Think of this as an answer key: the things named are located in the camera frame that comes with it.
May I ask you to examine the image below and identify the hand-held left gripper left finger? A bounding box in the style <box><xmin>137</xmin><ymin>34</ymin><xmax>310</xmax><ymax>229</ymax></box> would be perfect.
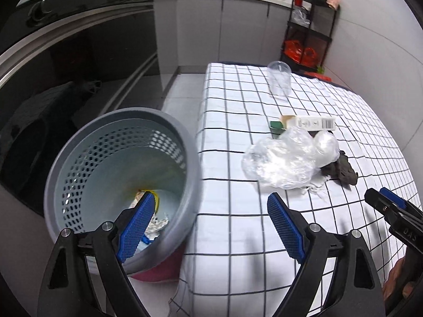
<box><xmin>37</xmin><ymin>192</ymin><xmax>157</xmax><ymax>317</ymax></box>

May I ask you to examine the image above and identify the grey kitchen cabinet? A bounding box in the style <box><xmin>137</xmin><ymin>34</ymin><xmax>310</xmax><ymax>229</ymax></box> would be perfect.
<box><xmin>154</xmin><ymin>0</ymin><xmax>295</xmax><ymax>76</ymax></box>

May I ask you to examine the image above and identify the red plastic bag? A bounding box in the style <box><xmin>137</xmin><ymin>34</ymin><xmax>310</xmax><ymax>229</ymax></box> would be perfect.
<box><xmin>302</xmin><ymin>70</ymin><xmax>331</xmax><ymax>81</ymax></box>
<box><xmin>302</xmin><ymin>47</ymin><xmax>319</xmax><ymax>64</ymax></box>
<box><xmin>284</xmin><ymin>40</ymin><xmax>306</xmax><ymax>62</ymax></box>

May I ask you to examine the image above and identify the white green carton box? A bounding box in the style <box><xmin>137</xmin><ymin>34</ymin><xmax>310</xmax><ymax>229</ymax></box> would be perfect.
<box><xmin>269</xmin><ymin>115</ymin><xmax>336</xmax><ymax>139</ymax></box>

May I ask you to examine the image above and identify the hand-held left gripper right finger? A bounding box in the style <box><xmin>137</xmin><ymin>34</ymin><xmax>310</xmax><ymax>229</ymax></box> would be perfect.
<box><xmin>266</xmin><ymin>192</ymin><xmax>387</xmax><ymax>317</ymax></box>

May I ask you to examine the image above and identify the grey perforated waste basket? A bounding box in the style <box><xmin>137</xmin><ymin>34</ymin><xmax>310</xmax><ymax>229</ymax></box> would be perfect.
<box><xmin>44</xmin><ymin>107</ymin><xmax>203</xmax><ymax>275</ymax></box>

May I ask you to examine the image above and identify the person's right hand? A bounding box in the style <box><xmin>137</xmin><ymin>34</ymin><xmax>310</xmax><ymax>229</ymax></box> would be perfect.
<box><xmin>381</xmin><ymin>257</ymin><xmax>410</xmax><ymax>302</ymax></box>

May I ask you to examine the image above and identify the dark grey rag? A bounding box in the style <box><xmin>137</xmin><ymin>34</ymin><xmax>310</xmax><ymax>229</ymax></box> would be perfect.
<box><xmin>319</xmin><ymin>150</ymin><xmax>359</xmax><ymax>185</ymax></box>

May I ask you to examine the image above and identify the white black checkered tablecloth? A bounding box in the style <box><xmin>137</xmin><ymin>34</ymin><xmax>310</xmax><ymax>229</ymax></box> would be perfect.
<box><xmin>168</xmin><ymin>62</ymin><xmax>423</xmax><ymax>317</ymax></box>

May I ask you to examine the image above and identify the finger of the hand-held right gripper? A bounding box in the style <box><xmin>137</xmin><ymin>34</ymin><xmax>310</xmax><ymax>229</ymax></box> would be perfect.
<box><xmin>380</xmin><ymin>188</ymin><xmax>423</xmax><ymax>218</ymax></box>
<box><xmin>365</xmin><ymin>189</ymin><xmax>407</xmax><ymax>227</ymax></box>

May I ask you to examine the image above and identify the clear plastic bag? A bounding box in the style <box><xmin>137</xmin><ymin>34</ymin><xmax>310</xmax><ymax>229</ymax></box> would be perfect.
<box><xmin>292</xmin><ymin>8</ymin><xmax>311</xmax><ymax>27</ymax></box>
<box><xmin>242</xmin><ymin>127</ymin><xmax>340</xmax><ymax>190</ymax></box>

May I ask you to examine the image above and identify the clear plastic cup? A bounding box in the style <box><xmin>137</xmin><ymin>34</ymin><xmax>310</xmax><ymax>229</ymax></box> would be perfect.
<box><xmin>267</xmin><ymin>60</ymin><xmax>292</xmax><ymax>98</ymax></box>

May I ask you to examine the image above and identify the yellow plastic ring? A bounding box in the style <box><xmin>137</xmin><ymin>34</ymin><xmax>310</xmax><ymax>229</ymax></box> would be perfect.
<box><xmin>137</xmin><ymin>189</ymin><xmax>161</xmax><ymax>212</ymax></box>

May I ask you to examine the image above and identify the red stool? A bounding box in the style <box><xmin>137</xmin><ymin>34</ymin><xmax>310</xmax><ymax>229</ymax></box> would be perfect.
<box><xmin>130</xmin><ymin>248</ymin><xmax>184</xmax><ymax>283</ymax></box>

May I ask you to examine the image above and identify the black shelf rack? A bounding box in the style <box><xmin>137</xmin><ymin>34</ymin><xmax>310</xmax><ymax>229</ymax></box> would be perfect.
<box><xmin>281</xmin><ymin>0</ymin><xmax>338</xmax><ymax>70</ymax></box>

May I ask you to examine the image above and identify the black integrated cooker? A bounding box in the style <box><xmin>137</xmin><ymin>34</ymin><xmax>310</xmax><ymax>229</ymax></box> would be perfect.
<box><xmin>0</xmin><ymin>0</ymin><xmax>159</xmax><ymax>218</ymax></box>

